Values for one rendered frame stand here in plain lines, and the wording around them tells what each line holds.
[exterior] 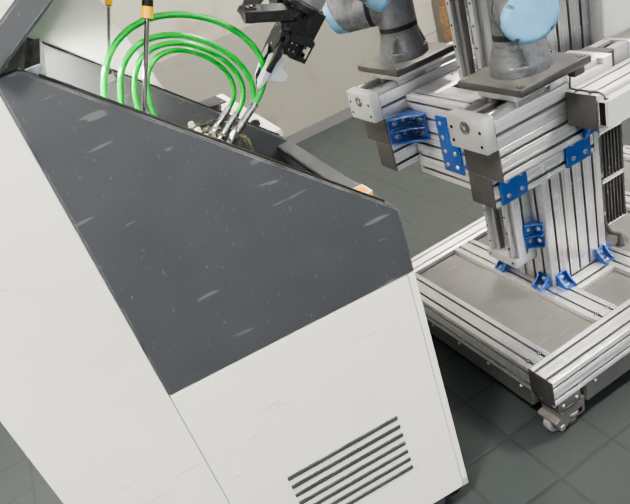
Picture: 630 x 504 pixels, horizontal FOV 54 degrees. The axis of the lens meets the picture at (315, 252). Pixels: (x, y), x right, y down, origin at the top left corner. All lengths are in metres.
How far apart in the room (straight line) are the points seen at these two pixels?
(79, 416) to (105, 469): 0.14
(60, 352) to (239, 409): 0.39
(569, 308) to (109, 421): 1.43
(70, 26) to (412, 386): 1.23
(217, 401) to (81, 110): 0.64
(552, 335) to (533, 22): 1.00
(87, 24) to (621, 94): 1.31
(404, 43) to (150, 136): 1.06
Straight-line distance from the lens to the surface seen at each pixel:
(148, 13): 1.10
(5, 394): 1.27
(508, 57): 1.60
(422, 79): 2.01
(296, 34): 1.44
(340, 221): 1.25
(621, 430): 2.07
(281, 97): 4.63
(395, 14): 1.96
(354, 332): 1.38
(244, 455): 1.46
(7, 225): 1.13
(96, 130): 1.09
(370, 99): 1.91
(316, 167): 1.62
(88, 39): 1.77
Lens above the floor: 1.55
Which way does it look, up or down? 29 degrees down
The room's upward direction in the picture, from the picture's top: 19 degrees counter-clockwise
